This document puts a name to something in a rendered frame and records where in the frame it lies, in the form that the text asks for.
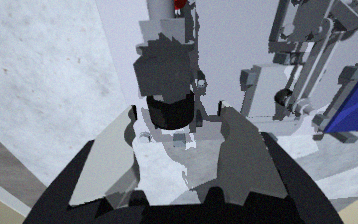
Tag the blue rectangular block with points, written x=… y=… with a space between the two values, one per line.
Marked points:
x=344 y=113

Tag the grey metal fixture plate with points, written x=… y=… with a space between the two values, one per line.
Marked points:
x=231 y=35

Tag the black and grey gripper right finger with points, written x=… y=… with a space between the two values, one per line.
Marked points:
x=259 y=174

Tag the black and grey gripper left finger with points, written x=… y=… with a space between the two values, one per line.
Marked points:
x=99 y=179

